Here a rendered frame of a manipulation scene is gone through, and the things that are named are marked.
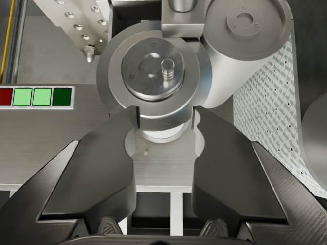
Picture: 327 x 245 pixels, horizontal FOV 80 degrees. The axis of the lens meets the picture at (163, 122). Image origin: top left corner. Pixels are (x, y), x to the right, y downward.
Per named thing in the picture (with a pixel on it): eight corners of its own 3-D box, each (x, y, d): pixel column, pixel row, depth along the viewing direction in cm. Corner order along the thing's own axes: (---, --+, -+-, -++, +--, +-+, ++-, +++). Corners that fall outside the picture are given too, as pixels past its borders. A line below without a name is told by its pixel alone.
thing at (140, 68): (143, 26, 24) (196, 56, 23) (145, 35, 26) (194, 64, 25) (107, 76, 23) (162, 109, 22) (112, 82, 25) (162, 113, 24)
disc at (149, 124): (210, 19, 26) (214, 131, 23) (209, 22, 26) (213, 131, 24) (99, 20, 26) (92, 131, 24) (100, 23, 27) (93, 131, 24)
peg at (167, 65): (165, 55, 20) (177, 62, 20) (165, 67, 23) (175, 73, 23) (157, 66, 20) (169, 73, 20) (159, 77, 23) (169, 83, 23)
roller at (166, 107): (199, 29, 25) (201, 117, 23) (183, 92, 51) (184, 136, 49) (109, 29, 25) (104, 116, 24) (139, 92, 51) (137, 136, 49)
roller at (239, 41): (287, -22, 27) (296, 61, 25) (229, 63, 52) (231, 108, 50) (198, -21, 27) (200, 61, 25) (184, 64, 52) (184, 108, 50)
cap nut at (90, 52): (94, 45, 59) (93, 59, 59) (98, 52, 63) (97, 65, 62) (81, 45, 59) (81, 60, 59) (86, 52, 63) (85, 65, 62)
